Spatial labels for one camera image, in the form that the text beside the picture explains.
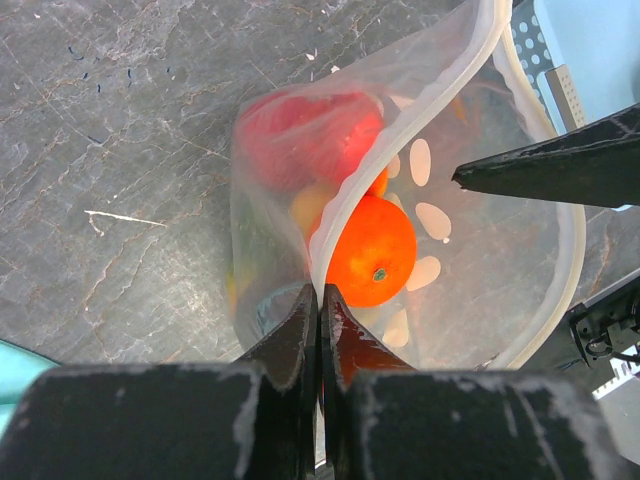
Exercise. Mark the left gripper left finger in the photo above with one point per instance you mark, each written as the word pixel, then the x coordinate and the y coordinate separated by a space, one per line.
pixel 253 418

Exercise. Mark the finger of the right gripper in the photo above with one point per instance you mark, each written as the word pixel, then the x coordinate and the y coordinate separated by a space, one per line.
pixel 595 165

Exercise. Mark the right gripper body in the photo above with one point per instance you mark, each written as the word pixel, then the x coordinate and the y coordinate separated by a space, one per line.
pixel 597 340

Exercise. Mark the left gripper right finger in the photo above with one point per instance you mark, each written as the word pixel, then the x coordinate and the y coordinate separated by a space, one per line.
pixel 386 420

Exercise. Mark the orange tangerine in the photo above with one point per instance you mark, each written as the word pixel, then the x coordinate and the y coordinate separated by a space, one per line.
pixel 375 254

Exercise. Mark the yellow lemon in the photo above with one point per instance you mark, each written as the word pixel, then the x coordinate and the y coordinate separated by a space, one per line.
pixel 307 207

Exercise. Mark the red yellow peach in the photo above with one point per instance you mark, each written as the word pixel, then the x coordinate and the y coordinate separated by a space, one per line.
pixel 379 185

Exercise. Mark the clear dotted zip bag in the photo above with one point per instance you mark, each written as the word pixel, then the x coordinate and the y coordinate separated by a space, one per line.
pixel 493 275

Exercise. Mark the red apple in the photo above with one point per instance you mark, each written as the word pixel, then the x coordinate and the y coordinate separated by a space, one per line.
pixel 285 141

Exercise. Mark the blue plastic basket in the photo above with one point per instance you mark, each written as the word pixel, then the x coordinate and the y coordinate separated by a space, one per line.
pixel 596 43

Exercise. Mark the teal cloth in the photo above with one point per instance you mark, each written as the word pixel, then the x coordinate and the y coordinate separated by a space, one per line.
pixel 19 367

